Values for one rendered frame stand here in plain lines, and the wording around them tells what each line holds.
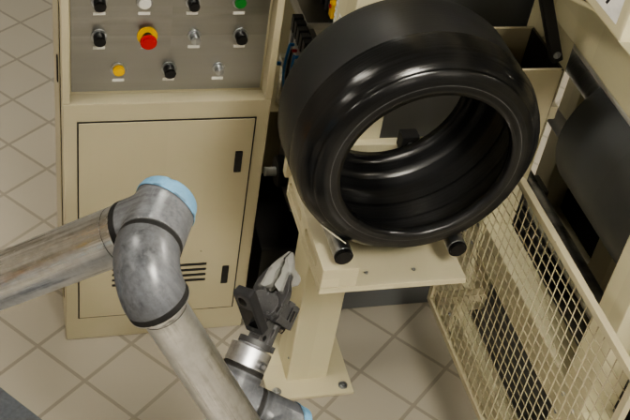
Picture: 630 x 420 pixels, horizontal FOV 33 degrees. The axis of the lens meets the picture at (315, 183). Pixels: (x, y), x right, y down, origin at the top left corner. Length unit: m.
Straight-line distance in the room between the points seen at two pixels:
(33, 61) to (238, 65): 1.85
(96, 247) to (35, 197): 1.94
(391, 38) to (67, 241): 0.76
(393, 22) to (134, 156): 0.97
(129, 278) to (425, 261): 1.00
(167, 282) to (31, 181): 2.18
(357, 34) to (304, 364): 1.34
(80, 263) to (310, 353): 1.39
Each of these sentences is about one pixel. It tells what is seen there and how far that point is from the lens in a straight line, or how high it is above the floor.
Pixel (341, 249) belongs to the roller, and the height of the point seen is 0.92.
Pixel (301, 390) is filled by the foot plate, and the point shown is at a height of 0.01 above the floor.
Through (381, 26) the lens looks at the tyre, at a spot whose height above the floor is 1.43.
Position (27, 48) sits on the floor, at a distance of 4.64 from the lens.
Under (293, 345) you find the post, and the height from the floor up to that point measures 0.17.
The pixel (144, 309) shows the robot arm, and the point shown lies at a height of 1.22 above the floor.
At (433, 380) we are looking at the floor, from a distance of 3.44.
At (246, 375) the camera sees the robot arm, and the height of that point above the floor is 0.86.
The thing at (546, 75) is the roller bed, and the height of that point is 1.18.
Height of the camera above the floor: 2.55
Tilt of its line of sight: 39 degrees down
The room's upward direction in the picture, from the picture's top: 10 degrees clockwise
